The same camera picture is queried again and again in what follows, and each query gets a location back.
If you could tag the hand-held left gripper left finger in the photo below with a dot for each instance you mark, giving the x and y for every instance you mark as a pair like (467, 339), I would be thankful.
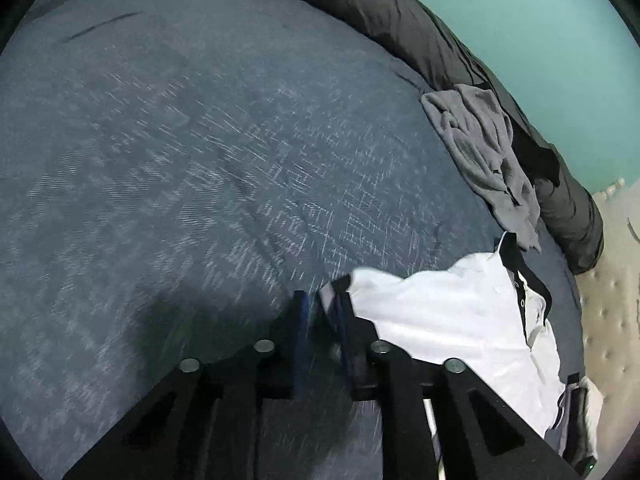
(300, 340)

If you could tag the cream bed headboard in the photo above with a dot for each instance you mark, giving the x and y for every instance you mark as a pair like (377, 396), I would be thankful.
(615, 310)

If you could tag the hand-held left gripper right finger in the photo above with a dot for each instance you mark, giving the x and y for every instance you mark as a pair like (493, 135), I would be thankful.
(347, 330)

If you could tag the crumpled grey garment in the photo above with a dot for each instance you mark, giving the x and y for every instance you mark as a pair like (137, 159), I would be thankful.
(480, 160)

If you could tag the white polo shirt black trim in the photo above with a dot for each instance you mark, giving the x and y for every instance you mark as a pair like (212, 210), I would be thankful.
(450, 320)

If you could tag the dark grey rolled duvet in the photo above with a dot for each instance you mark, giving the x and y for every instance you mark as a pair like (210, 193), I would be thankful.
(400, 15)

